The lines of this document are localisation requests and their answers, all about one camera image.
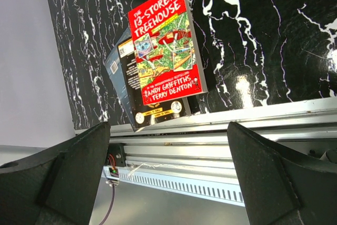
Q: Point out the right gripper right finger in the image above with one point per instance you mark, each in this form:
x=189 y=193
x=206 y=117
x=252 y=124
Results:
x=281 y=185

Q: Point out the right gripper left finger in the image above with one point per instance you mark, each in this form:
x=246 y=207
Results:
x=57 y=185

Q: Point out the black back-cover book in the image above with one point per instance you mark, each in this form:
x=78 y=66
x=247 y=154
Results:
x=141 y=114

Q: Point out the dark blue 1984 book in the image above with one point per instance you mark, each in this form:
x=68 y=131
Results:
x=114 y=70

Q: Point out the red 13-storey treehouse book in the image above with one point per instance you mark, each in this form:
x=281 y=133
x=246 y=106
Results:
x=167 y=53

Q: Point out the left small circuit board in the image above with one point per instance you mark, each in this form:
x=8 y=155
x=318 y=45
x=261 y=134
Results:
x=111 y=175

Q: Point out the black marble table mat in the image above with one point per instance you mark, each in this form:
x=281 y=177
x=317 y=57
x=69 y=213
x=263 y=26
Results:
x=254 y=53

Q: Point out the white slotted cable duct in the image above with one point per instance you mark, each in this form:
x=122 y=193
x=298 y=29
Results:
x=199 y=188

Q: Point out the left black mount plate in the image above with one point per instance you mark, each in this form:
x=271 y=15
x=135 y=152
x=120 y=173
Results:
x=116 y=154

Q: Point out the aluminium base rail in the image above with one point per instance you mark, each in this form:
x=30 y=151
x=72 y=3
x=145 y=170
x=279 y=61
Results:
x=197 y=145

